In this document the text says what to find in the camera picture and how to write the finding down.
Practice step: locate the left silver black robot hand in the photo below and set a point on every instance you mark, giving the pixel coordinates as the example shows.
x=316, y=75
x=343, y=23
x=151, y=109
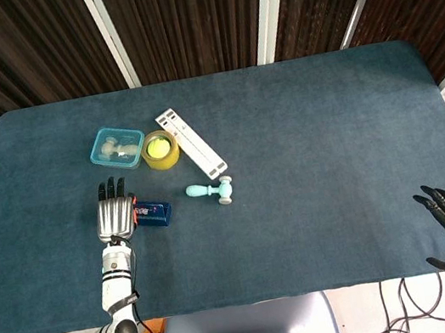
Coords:
x=115, y=220

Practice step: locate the glasses case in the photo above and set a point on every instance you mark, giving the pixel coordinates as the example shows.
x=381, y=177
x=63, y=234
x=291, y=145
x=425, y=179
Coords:
x=155, y=215

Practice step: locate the clear container with blue lid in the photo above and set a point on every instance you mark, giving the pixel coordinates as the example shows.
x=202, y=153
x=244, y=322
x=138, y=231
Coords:
x=116, y=148

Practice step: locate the yellow packing tape roll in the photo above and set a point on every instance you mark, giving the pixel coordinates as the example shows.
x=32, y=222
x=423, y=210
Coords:
x=162, y=165

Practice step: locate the yellow-green ball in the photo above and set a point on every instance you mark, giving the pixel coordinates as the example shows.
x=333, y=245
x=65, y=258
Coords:
x=159, y=148

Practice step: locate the mint green toy hammer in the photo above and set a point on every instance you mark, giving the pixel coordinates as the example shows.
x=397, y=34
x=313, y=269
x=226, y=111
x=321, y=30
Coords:
x=198, y=189

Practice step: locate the white folding stand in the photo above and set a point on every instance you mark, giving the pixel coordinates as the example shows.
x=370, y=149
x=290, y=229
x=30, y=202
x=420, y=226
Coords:
x=192, y=143

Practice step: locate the blue velvet table cloth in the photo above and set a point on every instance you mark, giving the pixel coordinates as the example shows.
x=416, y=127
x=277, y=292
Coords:
x=294, y=184

